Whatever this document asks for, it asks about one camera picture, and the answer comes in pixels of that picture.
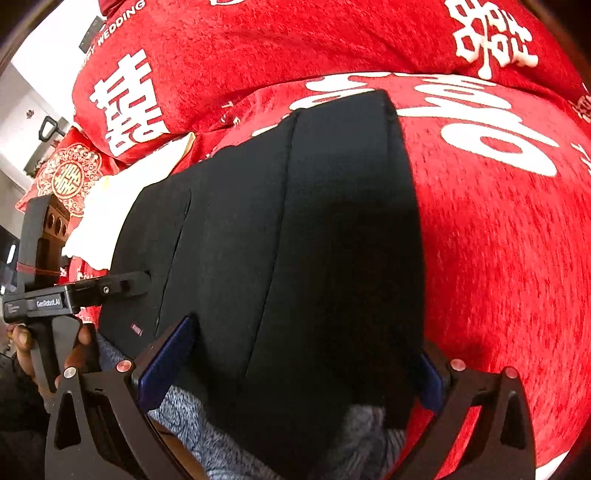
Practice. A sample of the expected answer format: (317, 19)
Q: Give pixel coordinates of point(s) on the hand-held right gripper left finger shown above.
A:
(166, 367)

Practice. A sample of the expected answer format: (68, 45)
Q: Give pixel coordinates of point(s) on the grey wall fixture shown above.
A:
(90, 34)

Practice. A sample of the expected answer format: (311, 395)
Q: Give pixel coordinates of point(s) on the red printed blanket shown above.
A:
(498, 277)

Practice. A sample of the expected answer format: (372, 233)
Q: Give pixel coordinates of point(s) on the blue-grey knit cloth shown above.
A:
(198, 434)

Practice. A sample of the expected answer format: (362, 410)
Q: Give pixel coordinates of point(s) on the person's left forearm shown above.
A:
(21, 406)

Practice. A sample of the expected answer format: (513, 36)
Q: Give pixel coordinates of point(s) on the red pillow with gold emblem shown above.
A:
(69, 170)

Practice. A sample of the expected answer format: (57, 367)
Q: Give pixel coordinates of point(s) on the white cloth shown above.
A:
(120, 198)

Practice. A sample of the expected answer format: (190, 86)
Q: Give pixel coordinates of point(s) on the black pants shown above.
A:
(300, 254)

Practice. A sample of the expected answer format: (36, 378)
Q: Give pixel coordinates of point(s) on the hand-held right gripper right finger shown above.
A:
(431, 385)

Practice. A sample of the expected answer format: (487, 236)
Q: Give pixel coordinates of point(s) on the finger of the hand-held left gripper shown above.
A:
(120, 285)

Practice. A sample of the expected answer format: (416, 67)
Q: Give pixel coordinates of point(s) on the person's left hand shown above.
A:
(83, 346)

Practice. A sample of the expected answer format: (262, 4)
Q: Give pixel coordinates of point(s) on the red printed quilt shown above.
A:
(277, 41)

